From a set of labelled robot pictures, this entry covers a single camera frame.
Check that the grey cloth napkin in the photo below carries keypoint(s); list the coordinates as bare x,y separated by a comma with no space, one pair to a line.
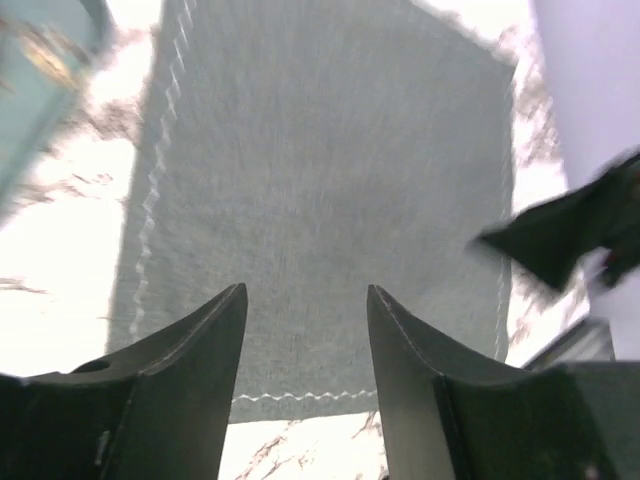
309,149

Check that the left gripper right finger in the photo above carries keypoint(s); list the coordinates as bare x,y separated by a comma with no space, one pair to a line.
449,412

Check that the floral rectangular serving tray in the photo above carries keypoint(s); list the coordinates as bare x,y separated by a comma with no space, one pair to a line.
49,49

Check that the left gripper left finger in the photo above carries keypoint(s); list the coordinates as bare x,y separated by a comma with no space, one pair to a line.
155,410

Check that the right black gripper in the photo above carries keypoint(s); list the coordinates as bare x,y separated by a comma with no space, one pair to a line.
549,239

